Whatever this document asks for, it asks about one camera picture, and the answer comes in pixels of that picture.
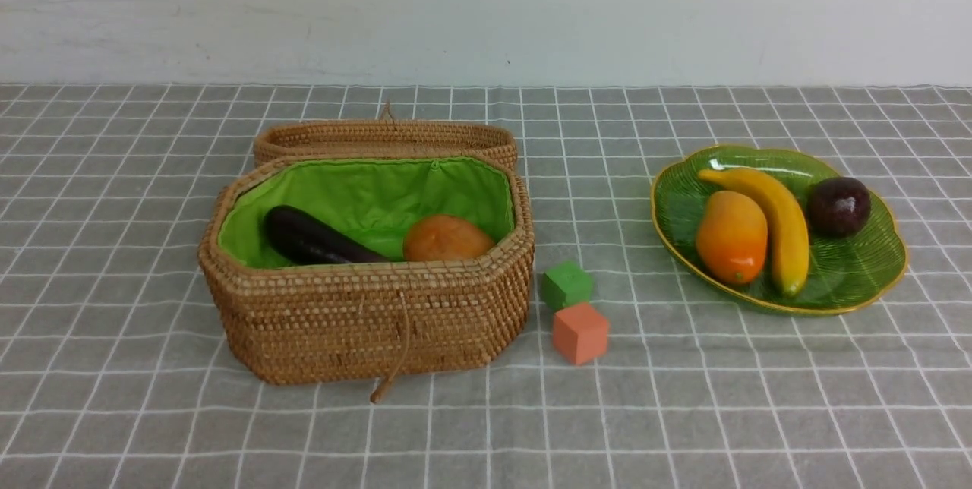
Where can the woven wicker basket lid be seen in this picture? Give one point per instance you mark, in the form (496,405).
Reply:
(386,136)

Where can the orange foam cube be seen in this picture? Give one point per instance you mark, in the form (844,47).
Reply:
(580,333)

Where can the grey checkered tablecloth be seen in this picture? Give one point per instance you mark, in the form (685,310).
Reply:
(115,373)

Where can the orange yellow plastic mango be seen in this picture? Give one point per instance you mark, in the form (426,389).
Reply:
(732,238)

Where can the brown plastic potato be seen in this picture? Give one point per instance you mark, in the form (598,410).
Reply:
(443,237)

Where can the yellow plastic banana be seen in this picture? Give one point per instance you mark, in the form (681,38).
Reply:
(789,234)

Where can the woven wicker basket green lining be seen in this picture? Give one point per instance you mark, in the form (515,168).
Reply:
(308,325)

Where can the green foam cube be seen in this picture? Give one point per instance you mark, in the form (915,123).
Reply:
(564,285)

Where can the purple plastic eggplant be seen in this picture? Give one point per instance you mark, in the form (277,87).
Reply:
(305,240)

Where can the green glass leaf plate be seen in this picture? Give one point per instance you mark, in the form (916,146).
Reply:
(846,274)

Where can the dark purple plastic fruit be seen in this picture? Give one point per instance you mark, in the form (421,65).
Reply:
(838,207)

